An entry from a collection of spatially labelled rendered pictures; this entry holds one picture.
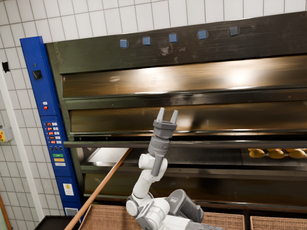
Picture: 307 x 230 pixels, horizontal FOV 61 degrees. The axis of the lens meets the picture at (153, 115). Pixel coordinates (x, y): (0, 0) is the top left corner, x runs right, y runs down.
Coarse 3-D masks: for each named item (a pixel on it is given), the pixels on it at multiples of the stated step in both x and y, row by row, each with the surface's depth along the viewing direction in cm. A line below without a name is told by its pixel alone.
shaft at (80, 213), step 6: (126, 156) 202; (120, 162) 191; (114, 168) 183; (108, 174) 175; (108, 180) 172; (102, 186) 164; (96, 192) 157; (90, 198) 152; (84, 204) 146; (84, 210) 143; (78, 216) 138; (72, 222) 133; (66, 228) 129; (72, 228) 132
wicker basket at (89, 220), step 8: (96, 208) 203; (104, 208) 202; (112, 208) 200; (120, 208) 198; (88, 216) 200; (96, 216) 204; (104, 216) 202; (112, 216) 200; (120, 216) 199; (128, 216) 197; (88, 224) 200; (96, 224) 204; (104, 224) 202; (112, 224) 201; (120, 224) 199; (128, 224) 197; (136, 224) 196
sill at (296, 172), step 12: (84, 168) 200; (96, 168) 197; (108, 168) 194; (120, 168) 191; (132, 168) 188; (168, 168) 181; (180, 168) 178; (192, 168) 176; (204, 168) 174; (216, 168) 172; (228, 168) 170; (240, 168) 169; (252, 168) 167; (264, 168) 165; (276, 168) 164; (288, 168) 162; (300, 168) 161
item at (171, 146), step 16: (64, 144) 179; (80, 144) 176; (96, 144) 172; (112, 144) 169; (128, 144) 166; (144, 144) 163; (176, 144) 158; (192, 144) 155; (208, 144) 152; (224, 144) 150; (240, 144) 148; (256, 144) 145; (272, 144) 143; (288, 144) 141; (304, 144) 139
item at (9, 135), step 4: (4, 128) 202; (8, 128) 203; (4, 132) 199; (8, 132) 203; (4, 136) 200; (8, 136) 203; (12, 136) 207; (0, 140) 202; (4, 140) 201; (8, 140) 203
